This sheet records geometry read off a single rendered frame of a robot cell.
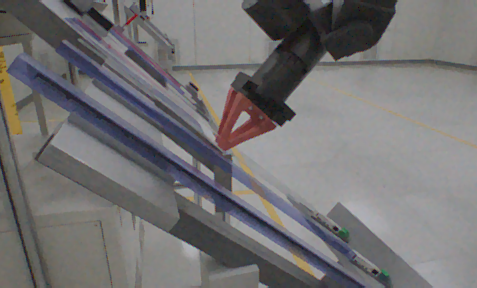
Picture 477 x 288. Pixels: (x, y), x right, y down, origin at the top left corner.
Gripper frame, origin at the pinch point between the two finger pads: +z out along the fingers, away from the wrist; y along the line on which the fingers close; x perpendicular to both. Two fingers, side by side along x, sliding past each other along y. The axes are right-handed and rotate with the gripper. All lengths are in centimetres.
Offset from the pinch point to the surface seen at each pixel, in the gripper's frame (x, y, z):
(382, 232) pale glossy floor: 141, -81, -4
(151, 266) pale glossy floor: 52, -89, 77
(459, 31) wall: 528, -591, -468
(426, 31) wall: 511, -662, -449
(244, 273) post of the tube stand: 6.5, 13.7, 8.8
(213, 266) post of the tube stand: 4.1, 11.8, 10.8
